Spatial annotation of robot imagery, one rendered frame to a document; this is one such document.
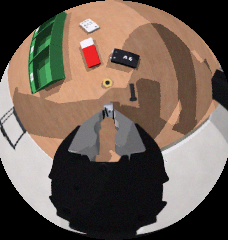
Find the black bolt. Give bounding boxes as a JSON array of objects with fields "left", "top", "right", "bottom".
[{"left": 130, "top": 83, "right": 137, "bottom": 101}]

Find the green three-compartment bin rack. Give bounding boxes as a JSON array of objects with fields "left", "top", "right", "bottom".
[{"left": 28, "top": 11, "right": 67, "bottom": 94}]

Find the white domino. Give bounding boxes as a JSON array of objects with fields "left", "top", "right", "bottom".
[{"left": 80, "top": 19, "right": 100, "bottom": 33}]

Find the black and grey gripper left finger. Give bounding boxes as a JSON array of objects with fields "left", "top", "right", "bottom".
[{"left": 48, "top": 110, "right": 105, "bottom": 180}]

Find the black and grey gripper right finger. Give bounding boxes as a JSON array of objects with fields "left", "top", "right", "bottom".
[{"left": 113, "top": 109, "right": 169, "bottom": 183}]

